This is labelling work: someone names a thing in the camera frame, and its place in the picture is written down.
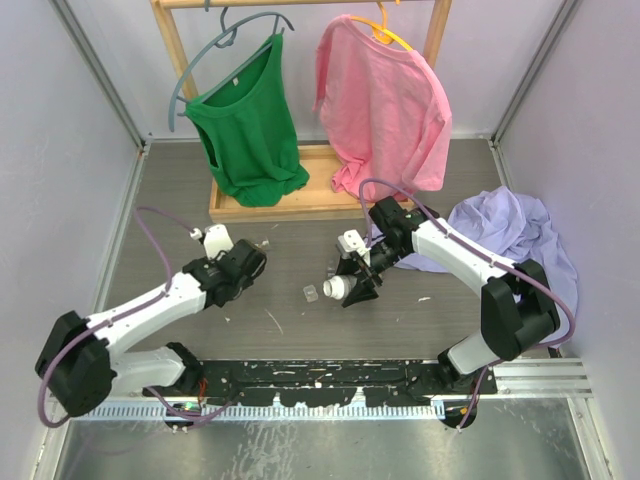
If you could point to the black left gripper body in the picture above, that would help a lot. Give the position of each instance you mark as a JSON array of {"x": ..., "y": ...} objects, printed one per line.
[{"x": 241, "y": 285}]

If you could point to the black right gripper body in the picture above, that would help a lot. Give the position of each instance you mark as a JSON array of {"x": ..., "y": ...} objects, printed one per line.
[{"x": 383, "y": 255}]

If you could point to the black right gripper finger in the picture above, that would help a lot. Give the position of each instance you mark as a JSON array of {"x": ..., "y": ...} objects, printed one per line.
[
  {"x": 361, "y": 287},
  {"x": 353, "y": 264}
]

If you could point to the white capped pill bottle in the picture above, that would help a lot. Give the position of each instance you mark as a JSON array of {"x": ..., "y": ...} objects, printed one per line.
[{"x": 338, "y": 287}]

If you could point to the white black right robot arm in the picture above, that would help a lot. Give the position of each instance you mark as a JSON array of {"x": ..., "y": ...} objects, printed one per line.
[{"x": 517, "y": 311}]

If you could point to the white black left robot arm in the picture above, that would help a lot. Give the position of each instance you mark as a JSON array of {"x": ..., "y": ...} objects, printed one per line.
[{"x": 86, "y": 360}]

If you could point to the clear bottle of yellow capsules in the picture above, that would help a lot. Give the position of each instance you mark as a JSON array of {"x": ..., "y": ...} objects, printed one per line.
[{"x": 264, "y": 245}]

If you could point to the wooden clothes rack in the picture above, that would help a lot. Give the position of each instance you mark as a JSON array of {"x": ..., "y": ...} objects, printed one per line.
[{"x": 316, "y": 201}]

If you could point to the lavender crumpled cloth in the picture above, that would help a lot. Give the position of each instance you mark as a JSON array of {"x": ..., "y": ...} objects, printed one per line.
[{"x": 518, "y": 227}]

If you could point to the pink t-shirt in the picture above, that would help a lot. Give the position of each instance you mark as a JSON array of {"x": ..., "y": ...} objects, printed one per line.
[{"x": 384, "y": 111}]

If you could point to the green t-shirt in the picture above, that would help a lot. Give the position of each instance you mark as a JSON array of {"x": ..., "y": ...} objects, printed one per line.
[{"x": 248, "y": 134}]

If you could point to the yellow clothes hanger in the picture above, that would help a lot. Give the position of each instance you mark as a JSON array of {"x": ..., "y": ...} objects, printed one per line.
[{"x": 380, "y": 30}]

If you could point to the grey-blue clothes hanger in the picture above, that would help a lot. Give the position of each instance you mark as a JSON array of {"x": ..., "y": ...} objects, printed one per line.
[{"x": 236, "y": 40}]

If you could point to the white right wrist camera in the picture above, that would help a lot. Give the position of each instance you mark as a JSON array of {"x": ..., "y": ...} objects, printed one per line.
[{"x": 351, "y": 242}]

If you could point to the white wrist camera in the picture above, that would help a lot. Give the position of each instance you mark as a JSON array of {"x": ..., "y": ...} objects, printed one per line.
[
  {"x": 351, "y": 242},
  {"x": 214, "y": 239}
]

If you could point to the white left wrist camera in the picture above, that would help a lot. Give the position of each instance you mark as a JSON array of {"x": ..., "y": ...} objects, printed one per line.
[{"x": 214, "y": 239}]

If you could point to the white slotted cable duct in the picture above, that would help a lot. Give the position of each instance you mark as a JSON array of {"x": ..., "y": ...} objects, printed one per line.
[{"x": 356, "y": 410}]

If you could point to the aluminium frame rail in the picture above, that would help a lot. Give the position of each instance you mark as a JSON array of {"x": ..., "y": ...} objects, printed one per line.
[{"x": 552, "y": 376}]

